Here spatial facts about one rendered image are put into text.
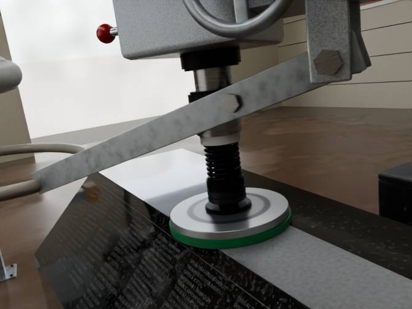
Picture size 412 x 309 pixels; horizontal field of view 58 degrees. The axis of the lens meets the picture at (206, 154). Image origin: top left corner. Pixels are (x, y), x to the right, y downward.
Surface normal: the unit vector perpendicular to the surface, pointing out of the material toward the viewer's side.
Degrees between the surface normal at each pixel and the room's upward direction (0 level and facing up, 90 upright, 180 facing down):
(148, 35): 90
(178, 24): 90
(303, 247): 0
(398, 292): 0
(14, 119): 90
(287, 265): 0
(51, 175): 90
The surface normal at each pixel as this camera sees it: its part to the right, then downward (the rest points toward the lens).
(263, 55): 0.49, 0.13
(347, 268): -0.13, -0.97
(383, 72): -0.86, 0.22
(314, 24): -0.44, 0.25
